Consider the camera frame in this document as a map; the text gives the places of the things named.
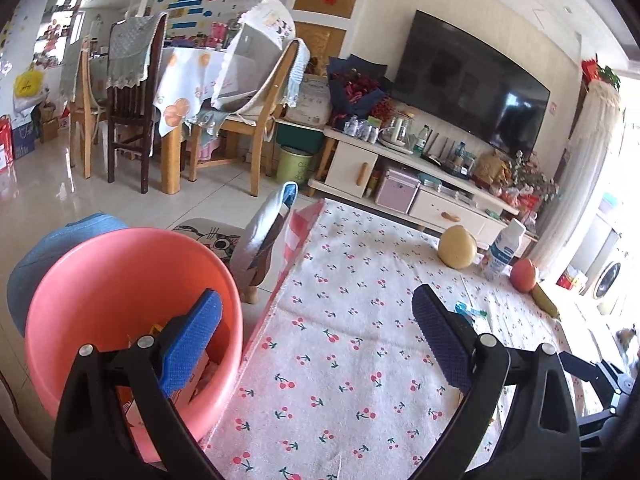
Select red apple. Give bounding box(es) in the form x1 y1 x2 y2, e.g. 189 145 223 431
510 258 538 294

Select wooden dining chair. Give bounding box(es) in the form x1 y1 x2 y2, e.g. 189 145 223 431
188 38 310 197

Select lace covered air conditioner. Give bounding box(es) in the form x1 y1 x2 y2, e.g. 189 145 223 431
529 80 623 283

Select white washing machine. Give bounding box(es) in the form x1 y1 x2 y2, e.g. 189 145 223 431
580 242 628 315

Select pink storage box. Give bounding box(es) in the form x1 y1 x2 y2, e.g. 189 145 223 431
374 168 421 214

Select red gift bags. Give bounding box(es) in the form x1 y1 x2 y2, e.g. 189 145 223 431
0 115 14 174

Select green waste bin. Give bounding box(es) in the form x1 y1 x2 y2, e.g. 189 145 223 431
276 146 312 184

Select electric kettle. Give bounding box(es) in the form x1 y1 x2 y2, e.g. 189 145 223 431
378 115 412 155

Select white milk bottle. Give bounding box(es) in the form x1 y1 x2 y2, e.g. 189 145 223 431
480 219 526 281

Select yellow pear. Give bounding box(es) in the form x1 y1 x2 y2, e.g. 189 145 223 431
437 226 477 270

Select light wooden chair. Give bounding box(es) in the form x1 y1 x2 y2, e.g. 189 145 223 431
61 36 107 179

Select blue round stool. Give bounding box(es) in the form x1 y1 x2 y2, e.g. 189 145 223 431
6 212 127 337

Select cream tv cabinet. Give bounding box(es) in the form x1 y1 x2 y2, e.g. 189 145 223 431
308 127 518 249

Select cat pattern stool cushion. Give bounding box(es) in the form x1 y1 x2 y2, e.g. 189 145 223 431
174 218 244 264

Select cherry print tablecloth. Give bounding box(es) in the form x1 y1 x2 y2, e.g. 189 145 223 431
202 200 600 479

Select orange print dining tablecloth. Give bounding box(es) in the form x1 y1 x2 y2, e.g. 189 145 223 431
154 47 255 136

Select dark wrapped flower bouquet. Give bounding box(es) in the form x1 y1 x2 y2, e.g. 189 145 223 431
326 54 393 119

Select blue cow snack packet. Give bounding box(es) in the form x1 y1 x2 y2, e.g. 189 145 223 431
454 302 488 325

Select dark wooden chair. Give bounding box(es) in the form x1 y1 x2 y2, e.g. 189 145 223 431
105 12 167 194

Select pink plastic basin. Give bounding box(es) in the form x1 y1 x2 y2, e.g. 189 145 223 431
25 229 243 479

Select black flat television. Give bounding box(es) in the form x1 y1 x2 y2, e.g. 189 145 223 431
392 11 550 157

